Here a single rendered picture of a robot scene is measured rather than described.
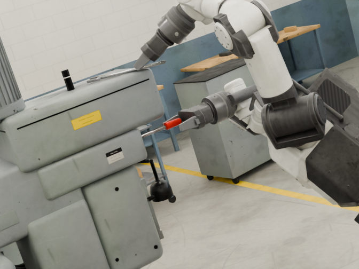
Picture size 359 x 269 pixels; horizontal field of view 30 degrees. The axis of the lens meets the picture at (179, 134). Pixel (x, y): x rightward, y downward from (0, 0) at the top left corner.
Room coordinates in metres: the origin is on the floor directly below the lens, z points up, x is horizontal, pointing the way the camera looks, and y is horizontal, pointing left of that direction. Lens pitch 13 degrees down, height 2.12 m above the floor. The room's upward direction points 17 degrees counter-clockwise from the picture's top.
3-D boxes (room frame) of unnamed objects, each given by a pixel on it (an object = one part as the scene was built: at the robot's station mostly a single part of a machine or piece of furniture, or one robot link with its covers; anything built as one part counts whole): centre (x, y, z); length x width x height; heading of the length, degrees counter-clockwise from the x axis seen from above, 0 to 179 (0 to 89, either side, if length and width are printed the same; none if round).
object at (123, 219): (1.99, 0.27, 1.47); 0.21 x 0.19 x 0.32; 27
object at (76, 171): (1.98, 0.31, 1.68); 0.34 x 0.24 x 0.10; 117
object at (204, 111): (2.01, -0.09, 1.70); 0.13 x 0.12 x 0.10; 26
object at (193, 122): (1.92, -0.04, 1.70); 0.06 x 0.02 x 0.03; 116
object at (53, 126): (1.99, 0.28, 1.81); 0.47 x 0.26 x 0.16; 117
